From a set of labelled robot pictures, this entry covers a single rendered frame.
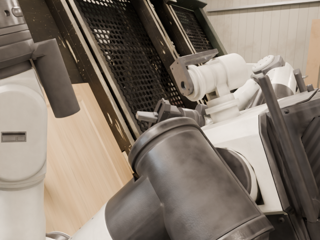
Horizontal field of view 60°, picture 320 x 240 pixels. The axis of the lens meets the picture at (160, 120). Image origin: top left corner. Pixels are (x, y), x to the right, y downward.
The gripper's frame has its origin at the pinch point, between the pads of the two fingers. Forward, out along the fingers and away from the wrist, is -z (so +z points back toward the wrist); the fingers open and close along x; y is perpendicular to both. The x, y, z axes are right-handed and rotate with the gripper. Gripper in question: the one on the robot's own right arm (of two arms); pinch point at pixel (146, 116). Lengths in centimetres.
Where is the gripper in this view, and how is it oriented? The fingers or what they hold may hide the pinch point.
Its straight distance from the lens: 83.0
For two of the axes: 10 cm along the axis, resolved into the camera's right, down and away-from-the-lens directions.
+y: 3.0, 5.8, -7.6
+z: 8.9, 1.3, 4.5
